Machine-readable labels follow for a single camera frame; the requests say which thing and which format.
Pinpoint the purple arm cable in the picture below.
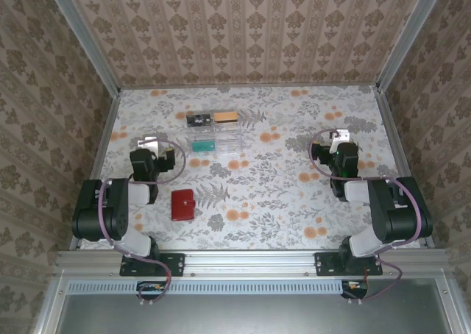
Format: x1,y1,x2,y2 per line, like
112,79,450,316
96,137,187,305
310,129,424,305

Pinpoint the aluminium frame post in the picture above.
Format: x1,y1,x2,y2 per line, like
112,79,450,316
43,0,121,95
375,0,449,92

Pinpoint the teal card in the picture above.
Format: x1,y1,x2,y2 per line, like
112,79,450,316
191,139,216,154

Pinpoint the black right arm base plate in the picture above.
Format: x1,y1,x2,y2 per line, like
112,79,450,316
314,252,384,277

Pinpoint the grey slotted cable duct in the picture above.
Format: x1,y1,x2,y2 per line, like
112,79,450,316
67,279,347,296

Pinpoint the gold card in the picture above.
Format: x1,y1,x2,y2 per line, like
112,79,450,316
213,111,238,124

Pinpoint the clear acrylic card organizer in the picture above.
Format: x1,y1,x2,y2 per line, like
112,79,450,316
185,111,243,157

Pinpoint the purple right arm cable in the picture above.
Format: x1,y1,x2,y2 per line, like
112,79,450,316
310,129,424,305

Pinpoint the aluminium lower frame bar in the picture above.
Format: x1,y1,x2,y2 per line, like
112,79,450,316
436,271,467,334
35,274,67,334

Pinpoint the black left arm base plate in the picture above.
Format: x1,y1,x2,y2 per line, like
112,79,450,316
120,252,185,278

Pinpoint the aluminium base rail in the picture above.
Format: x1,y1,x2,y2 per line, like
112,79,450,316
54,249,453,277

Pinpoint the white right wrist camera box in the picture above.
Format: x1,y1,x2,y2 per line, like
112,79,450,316
330,128,351,144

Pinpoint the aluminium table side rail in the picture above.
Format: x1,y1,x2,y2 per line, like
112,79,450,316
375,87,436,249
69,90,121,251

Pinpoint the aluminium table end rail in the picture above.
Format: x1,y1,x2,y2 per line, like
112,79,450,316
118,83,380,91

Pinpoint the red card holder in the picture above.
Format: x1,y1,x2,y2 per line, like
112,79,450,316
171,188,196,223

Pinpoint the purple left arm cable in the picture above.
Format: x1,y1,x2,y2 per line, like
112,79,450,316
96,137,187,305

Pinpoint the black card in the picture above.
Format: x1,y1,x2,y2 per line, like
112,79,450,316
186,113,214,129

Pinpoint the grey metal sheet panel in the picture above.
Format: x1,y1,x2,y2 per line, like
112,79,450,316
54,293,456,334

